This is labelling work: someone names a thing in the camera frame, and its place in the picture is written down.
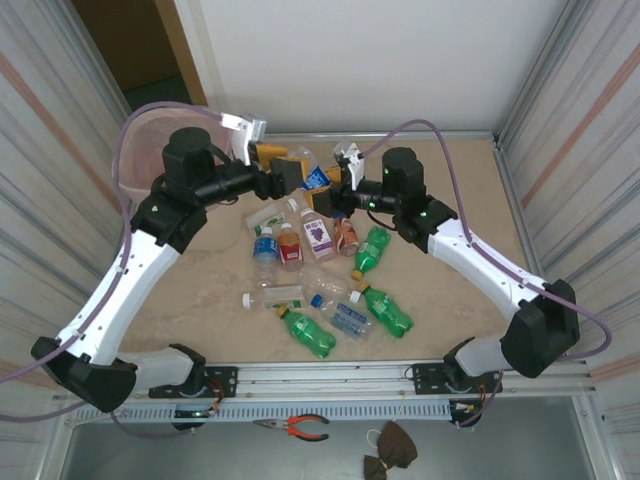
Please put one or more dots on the green soda bottle yellow cap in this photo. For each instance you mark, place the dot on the green soda bottle yellow cap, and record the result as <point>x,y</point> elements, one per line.
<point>372,250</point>
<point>390,312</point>
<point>310,332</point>

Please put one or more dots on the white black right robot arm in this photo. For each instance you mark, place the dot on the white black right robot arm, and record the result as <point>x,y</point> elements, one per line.
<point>480,265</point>

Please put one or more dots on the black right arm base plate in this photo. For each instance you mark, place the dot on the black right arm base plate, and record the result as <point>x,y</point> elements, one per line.
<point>425,377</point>

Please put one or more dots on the clear bottle white cap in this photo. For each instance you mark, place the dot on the clear bottle white cap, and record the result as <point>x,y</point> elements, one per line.
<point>325,285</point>

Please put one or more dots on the small brown cloth pouch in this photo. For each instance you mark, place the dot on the small brown cloth pouch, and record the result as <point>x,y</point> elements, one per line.
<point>374,467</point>

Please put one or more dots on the aluminium mounting rail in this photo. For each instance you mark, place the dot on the aluminium mounting rail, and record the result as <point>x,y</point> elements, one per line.
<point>325,377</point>

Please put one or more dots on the clear bottle blue cap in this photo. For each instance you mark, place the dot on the clear bottle blue cap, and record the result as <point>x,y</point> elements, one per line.
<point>347,317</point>

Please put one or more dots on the clear bottle blue label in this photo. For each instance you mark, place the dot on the clear bottle blue label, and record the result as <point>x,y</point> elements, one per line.
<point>315,176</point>

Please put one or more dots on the brown cloth mask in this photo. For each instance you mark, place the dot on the brown cloth mask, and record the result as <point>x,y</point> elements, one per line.
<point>395,445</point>

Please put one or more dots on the small blue label bottle white cap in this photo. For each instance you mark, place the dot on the small blue label bottle white cap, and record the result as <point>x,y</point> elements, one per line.
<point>265,249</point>

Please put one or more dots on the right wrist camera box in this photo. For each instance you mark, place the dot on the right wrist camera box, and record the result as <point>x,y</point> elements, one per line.
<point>352,165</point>

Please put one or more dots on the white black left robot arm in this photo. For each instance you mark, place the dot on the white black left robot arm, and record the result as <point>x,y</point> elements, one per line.
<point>125,280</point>

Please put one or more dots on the purple grape label bottle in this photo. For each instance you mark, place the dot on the purple grape label bottle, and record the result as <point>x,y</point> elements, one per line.
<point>317,237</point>

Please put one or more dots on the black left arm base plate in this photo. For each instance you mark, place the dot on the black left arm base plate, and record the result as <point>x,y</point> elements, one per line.
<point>222,382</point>

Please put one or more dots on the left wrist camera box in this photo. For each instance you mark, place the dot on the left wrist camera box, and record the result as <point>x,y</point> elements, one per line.
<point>252,135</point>

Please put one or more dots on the clear bottle green leaf label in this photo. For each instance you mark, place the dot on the clear bottle green leaf label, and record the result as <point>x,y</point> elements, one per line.
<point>275,296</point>
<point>265,217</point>

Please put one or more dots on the thin aluminium frame bar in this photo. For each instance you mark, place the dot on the thin aluminium frame bar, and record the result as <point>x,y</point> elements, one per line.
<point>400,135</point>

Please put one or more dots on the black controller board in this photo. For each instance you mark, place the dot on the black controller board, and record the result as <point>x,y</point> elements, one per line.
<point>192,414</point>
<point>465,410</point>

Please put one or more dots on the ribbed translucent plastic bin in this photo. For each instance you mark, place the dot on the ribbed translucent plastic bin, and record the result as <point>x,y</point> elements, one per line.
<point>142,150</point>

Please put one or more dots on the brown Nescafe coffee bottle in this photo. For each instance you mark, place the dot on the brown Nescafe coffee bottle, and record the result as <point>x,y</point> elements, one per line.
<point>346,235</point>

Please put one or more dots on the brown wooden door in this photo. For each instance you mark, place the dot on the brown wooden door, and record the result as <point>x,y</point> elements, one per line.
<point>125,40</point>

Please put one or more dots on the red label orange drink bottle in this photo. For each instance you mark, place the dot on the red label orange drink bottle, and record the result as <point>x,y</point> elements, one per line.
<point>290,250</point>

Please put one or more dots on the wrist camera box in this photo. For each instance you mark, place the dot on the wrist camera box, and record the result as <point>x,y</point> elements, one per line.
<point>352,165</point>
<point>252,135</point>

